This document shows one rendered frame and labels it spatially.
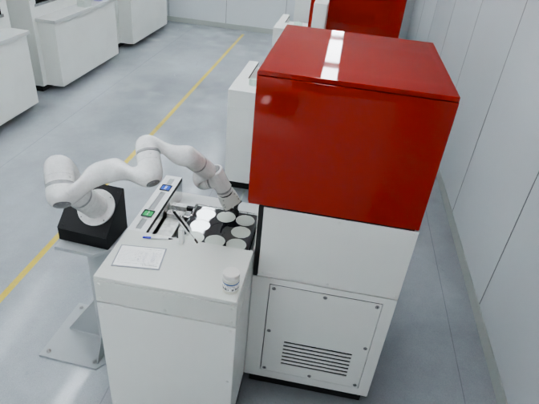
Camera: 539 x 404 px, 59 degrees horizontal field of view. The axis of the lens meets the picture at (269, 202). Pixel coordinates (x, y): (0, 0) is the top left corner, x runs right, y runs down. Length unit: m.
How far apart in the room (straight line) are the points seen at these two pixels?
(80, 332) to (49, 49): 4.25
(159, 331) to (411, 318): 1.89
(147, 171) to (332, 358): 1.39
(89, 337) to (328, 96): 2.11
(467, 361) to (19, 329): 2.79
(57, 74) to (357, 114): 5.33
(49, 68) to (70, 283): 3.77
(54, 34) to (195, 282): 4.96
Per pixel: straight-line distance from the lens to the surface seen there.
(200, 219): 2.54
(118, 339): 2.38
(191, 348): 2.26
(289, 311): 2.45
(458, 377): 3.30
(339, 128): 1.88
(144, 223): 2.43
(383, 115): 1.86
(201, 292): 2.02
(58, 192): 2.13
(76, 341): 3.20
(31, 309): 3.49
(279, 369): 2.80
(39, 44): 6.73
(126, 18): 8.58
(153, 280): 2.09
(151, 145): 2.08
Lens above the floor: 2.37
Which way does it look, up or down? 33 degrees down
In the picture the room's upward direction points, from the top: 6 degrees clockwise
